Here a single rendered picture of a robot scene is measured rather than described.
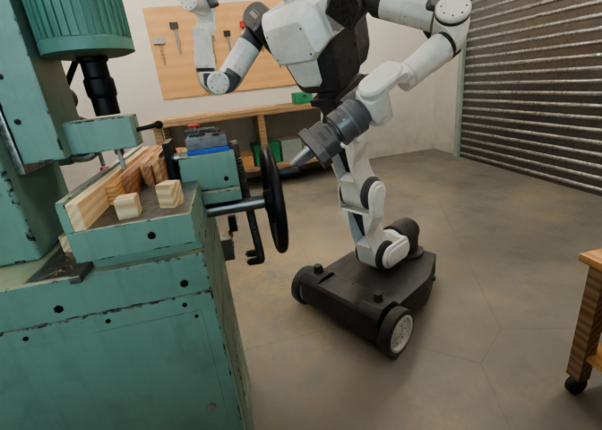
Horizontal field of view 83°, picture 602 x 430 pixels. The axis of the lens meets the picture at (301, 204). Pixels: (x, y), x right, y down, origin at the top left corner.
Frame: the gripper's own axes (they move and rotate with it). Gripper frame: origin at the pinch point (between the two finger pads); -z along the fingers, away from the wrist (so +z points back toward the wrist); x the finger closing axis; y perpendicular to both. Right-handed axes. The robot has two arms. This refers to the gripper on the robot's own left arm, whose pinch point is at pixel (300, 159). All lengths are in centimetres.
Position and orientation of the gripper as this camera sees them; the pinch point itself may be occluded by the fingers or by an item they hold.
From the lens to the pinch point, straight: 83.8
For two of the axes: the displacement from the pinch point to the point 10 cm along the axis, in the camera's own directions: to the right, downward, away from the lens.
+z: 7.9, -6.1, -0.3
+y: -3.5, -4.0, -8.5
